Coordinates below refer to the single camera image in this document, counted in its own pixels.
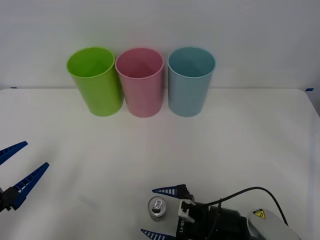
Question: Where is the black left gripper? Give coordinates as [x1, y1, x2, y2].
[0, 140, 50, 214]

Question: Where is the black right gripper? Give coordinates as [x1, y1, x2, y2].
[140, 184, 214, 240]

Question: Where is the silver drink can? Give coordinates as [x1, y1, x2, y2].
[147, 196, 168, 223]

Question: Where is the green plastic bin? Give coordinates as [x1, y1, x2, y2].
[66, 46, 124, 117]

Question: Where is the pale blue plastic bin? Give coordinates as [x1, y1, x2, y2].
[167, 46, 216, 118]

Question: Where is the pink plastic bin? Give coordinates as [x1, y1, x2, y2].
[114, 47, 165, 118]

